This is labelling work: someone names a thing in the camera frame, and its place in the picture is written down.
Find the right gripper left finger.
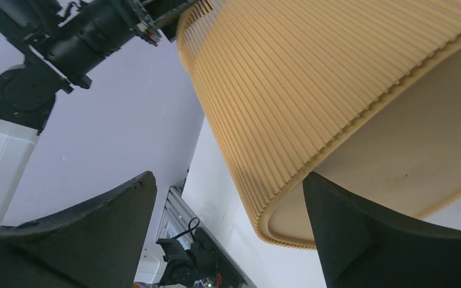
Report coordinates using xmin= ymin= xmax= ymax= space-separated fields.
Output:
xmin=0 ymin=172 xmax=157 ymax=287

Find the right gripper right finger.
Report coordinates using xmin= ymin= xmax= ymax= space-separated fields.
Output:
xmin=303 ymin=172 xmax=461 ymax=287

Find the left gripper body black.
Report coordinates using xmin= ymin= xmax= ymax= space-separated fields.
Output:
xmin=131 ymin=0 xmax=197 ymax=44

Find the yellow slatted plastic basket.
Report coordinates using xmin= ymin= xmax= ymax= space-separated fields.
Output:
xmin=177 ymin=1 xmax=461 ymax=250

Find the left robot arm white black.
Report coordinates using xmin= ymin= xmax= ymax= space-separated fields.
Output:
xmin=0 ymin=0 xmax=195 ymax=226

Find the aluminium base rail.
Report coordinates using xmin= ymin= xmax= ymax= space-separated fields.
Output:
xmin=158 ymin=186 xmax=240 ymax=287

